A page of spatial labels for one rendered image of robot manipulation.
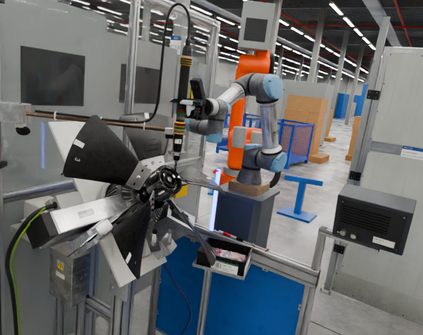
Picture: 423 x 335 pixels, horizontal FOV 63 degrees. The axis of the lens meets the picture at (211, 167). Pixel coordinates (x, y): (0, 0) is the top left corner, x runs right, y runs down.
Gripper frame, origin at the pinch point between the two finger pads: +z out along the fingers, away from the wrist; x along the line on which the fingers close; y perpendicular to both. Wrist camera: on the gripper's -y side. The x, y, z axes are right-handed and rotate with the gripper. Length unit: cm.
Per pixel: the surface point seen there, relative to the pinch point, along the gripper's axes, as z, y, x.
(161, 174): 8.7, 26.8, -3.3
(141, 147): 3.2, 20.3, 13.0
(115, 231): 38, 38, -12
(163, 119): -10.4, 9.4, 14.6
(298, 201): -343, 126, 45
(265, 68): -378, -44, 139
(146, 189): 12.2, 32.7, 0.2
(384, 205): -32, 27, -74
